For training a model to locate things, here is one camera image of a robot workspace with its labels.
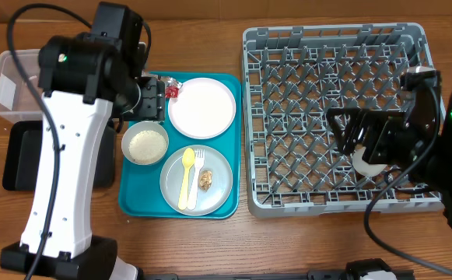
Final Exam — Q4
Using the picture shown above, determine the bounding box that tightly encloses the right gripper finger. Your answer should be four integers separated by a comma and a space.
336, 135, 366, 156
326, 108, 388, 135

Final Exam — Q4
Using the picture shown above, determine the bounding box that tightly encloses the white cup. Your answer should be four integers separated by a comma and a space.
352, 147, 387, 177

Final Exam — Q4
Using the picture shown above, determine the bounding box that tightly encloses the pink plate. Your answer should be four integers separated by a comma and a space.
167, 78, 237, 140

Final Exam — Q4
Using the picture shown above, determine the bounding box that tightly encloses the yellow spoon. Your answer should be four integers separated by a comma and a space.
178, 148, 195, 210

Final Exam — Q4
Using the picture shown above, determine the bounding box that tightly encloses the pink fork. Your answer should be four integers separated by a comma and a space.
187, 149, 205, 210

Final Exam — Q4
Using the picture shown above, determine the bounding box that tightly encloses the grey plate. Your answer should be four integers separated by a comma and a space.
159, 145, 233, 218

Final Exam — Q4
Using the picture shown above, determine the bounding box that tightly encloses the brown food scrap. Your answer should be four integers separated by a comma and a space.
198, 170, 213, 191

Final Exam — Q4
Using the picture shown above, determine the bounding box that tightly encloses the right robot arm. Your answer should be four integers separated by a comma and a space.
326, 86, 452, 276

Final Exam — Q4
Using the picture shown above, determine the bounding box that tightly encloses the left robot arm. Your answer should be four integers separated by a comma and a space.
0, 2, 166, 279

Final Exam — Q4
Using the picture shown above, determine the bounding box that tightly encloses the grey dishwasher rack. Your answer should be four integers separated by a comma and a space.
242, 23, 433, 218

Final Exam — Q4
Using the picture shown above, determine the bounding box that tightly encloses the red foil wrapper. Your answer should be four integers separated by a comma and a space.
164, 77, 182, 99

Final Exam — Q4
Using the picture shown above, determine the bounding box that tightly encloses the grey bowl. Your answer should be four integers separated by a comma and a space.
121, 121, 169, 166

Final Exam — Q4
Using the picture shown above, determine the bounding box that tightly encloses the white rice portion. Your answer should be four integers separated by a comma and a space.
128, 131, 167, 165

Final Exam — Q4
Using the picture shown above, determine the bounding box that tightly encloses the teal serving tray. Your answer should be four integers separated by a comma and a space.
119, 72, 242, 219

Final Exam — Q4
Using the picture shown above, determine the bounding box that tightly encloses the black plastic tray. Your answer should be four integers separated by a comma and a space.
2, 121, 116, 191

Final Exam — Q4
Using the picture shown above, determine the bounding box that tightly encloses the clear plastic bin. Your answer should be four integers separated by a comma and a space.
0, 51, 42, 123

